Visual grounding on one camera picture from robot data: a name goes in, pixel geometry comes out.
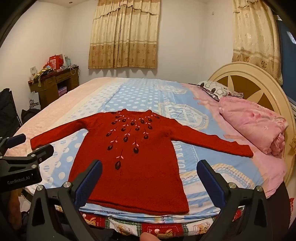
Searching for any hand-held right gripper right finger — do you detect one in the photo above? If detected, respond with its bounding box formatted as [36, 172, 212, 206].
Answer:
[196, 159, 271, 241]

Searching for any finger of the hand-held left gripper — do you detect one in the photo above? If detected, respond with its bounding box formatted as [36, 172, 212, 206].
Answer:
[26, 144, 55, 164]
[0, 134, 26, 154]

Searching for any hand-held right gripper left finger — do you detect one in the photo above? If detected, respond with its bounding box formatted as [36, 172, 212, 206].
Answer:
[26, 159, 116, 241]

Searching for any red embroidered sweater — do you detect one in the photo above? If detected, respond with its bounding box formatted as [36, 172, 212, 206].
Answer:
[30, 108, 254, 215]

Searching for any person's right hand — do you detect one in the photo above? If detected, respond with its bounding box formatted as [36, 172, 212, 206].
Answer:
[141, 232, 160, 241]

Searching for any black bag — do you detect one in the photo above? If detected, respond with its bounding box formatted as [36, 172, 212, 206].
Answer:
[21, 108, 41, 126]

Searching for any black chair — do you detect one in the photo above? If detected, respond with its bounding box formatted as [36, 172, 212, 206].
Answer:
[0, 88, 21, 137]

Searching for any dark wooden desk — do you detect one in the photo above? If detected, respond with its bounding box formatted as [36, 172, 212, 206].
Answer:
[28, 66, 79, 110]

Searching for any striped green yellow scarf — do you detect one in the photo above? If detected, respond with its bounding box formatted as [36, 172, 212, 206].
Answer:
[32, 67, 53, 85]

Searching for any red green printed mattress cover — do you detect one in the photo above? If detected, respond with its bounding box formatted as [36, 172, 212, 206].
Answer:
[79, 206, 243, 239]

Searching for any pink folded quilt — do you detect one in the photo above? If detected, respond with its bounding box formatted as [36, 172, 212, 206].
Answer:
[218, 97, 289, 158]

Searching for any red gift bag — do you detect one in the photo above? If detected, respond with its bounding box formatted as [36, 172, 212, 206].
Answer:
[47, 54, 64, 70]

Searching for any patterned pillow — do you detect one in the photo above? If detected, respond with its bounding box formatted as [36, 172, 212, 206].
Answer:
[196, 80, 244, 102]

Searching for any polka dot bed sheet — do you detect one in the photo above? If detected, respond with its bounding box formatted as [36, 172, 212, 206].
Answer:
[5, 77, 288, 218]

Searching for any cream wooden headboard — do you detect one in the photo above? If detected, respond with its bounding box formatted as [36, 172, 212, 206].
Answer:
[209, 61, 296, 183]

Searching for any wide beige patterned curtain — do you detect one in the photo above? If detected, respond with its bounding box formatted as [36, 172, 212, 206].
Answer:
[88, 0, 161, 69]

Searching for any dark window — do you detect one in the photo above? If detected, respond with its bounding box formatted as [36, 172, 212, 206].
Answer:
[277, 16, 296, 102]

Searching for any narrow beige patterned curtain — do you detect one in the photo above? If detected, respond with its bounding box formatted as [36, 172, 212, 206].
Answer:
[232, 0, 284, 85]

